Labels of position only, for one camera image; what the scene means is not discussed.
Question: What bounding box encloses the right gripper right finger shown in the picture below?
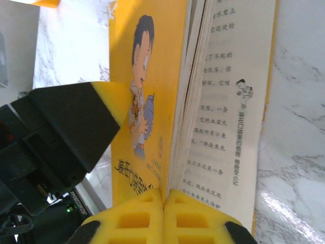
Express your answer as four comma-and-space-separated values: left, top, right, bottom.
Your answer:
164, 189, 257, 244

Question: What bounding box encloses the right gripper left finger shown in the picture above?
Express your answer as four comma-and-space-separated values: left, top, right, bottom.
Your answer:
67, 189, 165, 244

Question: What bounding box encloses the yellow cartoon book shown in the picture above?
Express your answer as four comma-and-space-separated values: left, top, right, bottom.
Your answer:
109, 0, 280, 234

